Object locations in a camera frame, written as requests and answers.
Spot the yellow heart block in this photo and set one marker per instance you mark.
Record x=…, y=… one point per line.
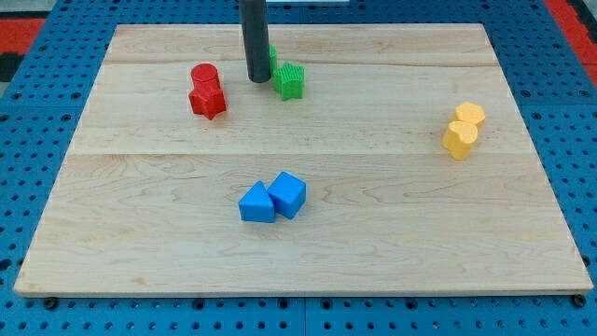
x=459, y=138

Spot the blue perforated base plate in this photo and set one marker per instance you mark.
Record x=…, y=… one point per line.
x=44, y=100

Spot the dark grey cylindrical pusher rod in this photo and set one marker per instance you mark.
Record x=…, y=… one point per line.
x=254, y=23

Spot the yellow hexagon block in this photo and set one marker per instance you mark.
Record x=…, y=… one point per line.
x=470, y=113

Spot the blue cube block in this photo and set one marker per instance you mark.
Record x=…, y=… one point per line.
x=288, y=194

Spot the red star block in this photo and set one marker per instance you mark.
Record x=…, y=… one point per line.
x=209, y=102

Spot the light wooden board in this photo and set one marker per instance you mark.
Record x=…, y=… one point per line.
x=146, y=201

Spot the red cylinder block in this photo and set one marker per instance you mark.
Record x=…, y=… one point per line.
x=205, y=75

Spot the green star block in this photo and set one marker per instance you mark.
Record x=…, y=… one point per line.
x=289, y=81

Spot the blue triangle block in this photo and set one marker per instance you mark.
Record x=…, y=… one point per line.
x=256, y=205

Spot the green circle block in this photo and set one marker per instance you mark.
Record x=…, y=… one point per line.
x=273, y=60

